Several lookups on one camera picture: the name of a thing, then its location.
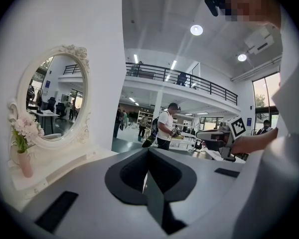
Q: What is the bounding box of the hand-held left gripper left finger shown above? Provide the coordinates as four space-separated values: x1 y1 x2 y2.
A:
22 147 165 239

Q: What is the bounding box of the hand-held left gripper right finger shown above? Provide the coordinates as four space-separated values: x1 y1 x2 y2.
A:
149 147 247 237

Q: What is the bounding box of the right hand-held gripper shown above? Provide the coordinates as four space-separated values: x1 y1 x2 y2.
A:
195 115 248 162

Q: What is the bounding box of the person's right forearm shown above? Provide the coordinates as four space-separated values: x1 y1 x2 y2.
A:
232 126 279 156

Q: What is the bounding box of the white vanity dressing table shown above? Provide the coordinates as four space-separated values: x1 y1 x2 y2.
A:
6 143 121 213

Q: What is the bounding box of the black balcony railing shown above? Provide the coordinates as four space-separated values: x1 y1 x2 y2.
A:
125 62 239 107

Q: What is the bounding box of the white shelf unit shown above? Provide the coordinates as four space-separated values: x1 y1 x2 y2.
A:
137 109 155 127

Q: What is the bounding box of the pink vase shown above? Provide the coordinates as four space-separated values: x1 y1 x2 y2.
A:
16 150 34 179

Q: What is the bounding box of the person's white shirt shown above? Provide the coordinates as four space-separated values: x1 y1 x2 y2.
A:
233 16 299 239

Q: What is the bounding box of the tall window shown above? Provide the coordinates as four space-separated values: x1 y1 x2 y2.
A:
252 72 283 134

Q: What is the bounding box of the pink flower bouquet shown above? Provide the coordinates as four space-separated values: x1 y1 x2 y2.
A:
10 110 45 154

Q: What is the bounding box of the oval white-framed mirror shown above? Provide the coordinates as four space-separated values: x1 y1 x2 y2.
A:
6 44 92 154

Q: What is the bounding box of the white ceiling air conditioner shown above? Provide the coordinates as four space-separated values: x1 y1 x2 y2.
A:
243 25 275 56

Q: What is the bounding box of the person's head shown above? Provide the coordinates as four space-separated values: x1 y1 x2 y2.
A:
223 0 283 30

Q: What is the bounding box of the head-mounted black camera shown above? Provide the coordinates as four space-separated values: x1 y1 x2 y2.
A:
204 0 227 17

